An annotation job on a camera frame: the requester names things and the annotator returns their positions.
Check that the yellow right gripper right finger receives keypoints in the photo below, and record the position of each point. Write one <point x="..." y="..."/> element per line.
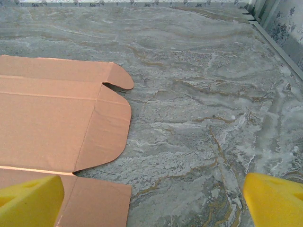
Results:
<point x="277" y="203"/>

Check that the aluminium frame rail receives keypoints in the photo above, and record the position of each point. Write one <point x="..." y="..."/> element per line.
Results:
<point x="279" y="49"/>
<point x="118" y="4"/>

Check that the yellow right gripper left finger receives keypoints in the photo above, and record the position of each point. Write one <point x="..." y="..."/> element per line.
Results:
<point x="28" y="203"/>

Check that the brown cardboard paper box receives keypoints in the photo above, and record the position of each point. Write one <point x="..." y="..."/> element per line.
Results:
<point x="47" y="118"/>

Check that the aluminium frame post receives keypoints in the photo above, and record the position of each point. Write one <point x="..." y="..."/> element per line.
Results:
<point x="254" y="9"/>

